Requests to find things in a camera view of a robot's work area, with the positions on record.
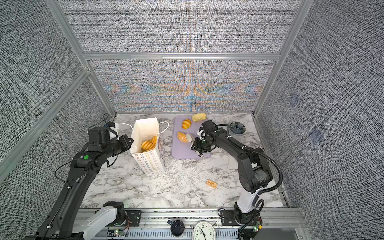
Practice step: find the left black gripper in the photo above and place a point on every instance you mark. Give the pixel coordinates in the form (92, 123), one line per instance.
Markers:
(123, 139)

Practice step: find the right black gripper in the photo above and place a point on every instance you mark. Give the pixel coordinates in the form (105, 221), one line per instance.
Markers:
(198, 146)

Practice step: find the sesame bun bread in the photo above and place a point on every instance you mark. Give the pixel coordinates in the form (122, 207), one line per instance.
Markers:
(182, 137)

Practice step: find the ridged yellow spiral bread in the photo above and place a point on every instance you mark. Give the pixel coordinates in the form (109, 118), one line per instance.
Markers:
(147, 146)

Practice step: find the white printed paper bag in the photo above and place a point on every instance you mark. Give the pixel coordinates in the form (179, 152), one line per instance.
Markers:
(140, 129)

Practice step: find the small yellow croissant bread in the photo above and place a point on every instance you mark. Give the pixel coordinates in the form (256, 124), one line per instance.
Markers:
(186, 124)

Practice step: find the yellow braided pastry bread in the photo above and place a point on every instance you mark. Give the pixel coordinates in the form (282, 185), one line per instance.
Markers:
(154, 140)

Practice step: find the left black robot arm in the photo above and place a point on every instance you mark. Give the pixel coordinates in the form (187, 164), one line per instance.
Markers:
(84, 167)

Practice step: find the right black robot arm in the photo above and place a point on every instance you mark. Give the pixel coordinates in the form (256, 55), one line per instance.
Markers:
(253, 169)

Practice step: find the pale crumbly square bread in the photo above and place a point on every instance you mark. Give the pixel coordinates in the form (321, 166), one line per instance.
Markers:
(199, 117)

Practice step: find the lavender tray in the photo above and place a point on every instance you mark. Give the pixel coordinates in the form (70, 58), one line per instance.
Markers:
(180, 150)

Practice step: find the small orange candy wrapper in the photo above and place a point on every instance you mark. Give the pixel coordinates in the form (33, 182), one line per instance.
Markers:
(212, 184)

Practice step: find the black round knob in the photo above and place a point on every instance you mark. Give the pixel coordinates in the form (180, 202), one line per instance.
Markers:
(177, 227)

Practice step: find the white analog clock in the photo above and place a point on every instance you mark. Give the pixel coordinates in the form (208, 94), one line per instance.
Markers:
(203, 230)

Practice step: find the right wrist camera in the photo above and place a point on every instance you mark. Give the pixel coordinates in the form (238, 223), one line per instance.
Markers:
(209, 127)

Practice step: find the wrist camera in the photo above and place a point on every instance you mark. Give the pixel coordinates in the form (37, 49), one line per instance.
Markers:
(104, 134)
(209, 127)

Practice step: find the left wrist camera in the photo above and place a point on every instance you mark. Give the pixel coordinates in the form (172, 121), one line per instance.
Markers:
(104, 134)

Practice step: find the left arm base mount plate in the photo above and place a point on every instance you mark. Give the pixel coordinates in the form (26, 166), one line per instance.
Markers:
(131, 218)

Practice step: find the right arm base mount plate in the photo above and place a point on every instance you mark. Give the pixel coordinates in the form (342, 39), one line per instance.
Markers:
(228, 218)

